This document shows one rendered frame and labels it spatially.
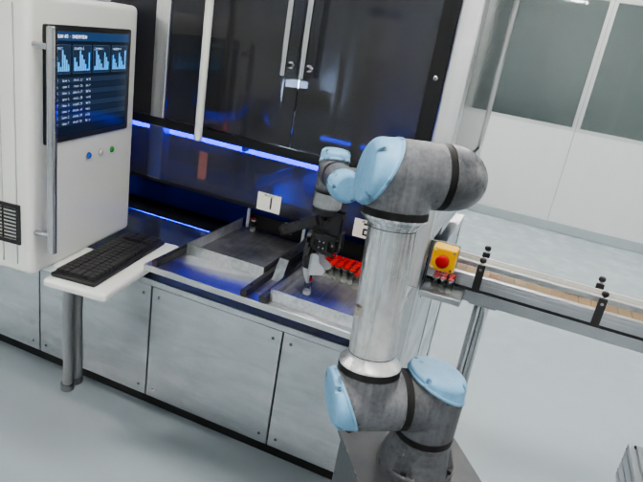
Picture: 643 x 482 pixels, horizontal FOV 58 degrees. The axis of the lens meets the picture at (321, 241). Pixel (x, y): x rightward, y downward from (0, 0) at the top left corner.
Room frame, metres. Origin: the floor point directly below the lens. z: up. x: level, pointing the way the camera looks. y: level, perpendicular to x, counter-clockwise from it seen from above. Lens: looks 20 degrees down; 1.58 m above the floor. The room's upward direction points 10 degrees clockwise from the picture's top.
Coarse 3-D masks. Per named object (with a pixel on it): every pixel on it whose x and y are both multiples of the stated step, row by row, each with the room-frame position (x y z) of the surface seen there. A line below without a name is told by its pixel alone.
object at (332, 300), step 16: (272, 288) 1.40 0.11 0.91; (288, 288) 1.49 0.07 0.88; (320, 288) 1.53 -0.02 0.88; (336, 288) 1.55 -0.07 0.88; (288, 304) 1.38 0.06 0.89; (304, 304) 1.36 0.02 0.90; (320, 304) 1.35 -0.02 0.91; (336, 304) 1.44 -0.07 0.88; (352, 304) 1.46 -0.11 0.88; (336, 320) 1.33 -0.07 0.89; (352, 320) 1.32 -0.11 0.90
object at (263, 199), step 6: (258, 192) 1.83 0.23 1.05; (258, 198) 1.83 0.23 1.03; (264, 198) 1.82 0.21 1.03; (270, 198) 1.82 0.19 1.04; (276, 198) 1.81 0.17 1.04; (258, 204) 1.83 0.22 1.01; (264, 204) 1.82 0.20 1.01; (276, 204) 1.81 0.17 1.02; (270, 210) 1.81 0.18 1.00; (276, 210) 1.81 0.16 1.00
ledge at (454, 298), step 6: (426, 282) 1.71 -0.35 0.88; (420, 288) 1.66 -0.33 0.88; (426, 288) 1.66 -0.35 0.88; (456, 288) 1.71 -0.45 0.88; (420, 294) 1.65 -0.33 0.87; (426, 294) 1.64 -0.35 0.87; (432, 294) 1.63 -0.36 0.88; (438, 294) 1.64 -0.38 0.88; (444, 294) 1.64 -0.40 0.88; (450, 294) 1.65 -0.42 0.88; (456, 294) 1.66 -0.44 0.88; (462, 294) 1.67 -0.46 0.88; (438, 300) 1.63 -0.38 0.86; (444, 300) 1.62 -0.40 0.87; (450, 300) 1.62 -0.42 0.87; (456, 300) 1.61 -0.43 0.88; (456, 306) 1.61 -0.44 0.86
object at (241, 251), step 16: (240, 224) 1.92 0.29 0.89; (208, 240) 1.72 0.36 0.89; (224, 240) 1.77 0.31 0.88; (240, 240) 1.79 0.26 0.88; (256, 240) 1.82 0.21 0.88; (272, 240) 1.84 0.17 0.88; (288, 240) 1.87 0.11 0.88; (304, 240) 1.81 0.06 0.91; (208, 256) 1.59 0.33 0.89; (224, 256) 1.57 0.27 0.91; (240, 256) 1.66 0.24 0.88; (256, 256) 1.68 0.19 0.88; (272, 256) 1.70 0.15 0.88; (256, 272) 1.54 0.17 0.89
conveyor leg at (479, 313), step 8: (472, 312) 1.75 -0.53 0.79; (480, 312) 1.72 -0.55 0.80; (472, 320) 1.74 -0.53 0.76; (480, 320) 1.72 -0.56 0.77; (472, 328) 1.73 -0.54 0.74; (480, 328) 1.73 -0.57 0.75; (472, 336) 1.73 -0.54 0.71; (480, 336) 1.73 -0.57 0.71; (464, 344) 1.74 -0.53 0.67; (472, 344) 1.72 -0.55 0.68; (464, 352) 1.73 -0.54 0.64; (472, 352) 1.72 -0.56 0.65; (464, 360) 1.73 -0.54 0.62; (472, 360) 1.73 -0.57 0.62; (456, 368) 1.74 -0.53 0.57; (464, 368) 1.72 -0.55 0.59; (464, 376) 1.72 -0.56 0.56
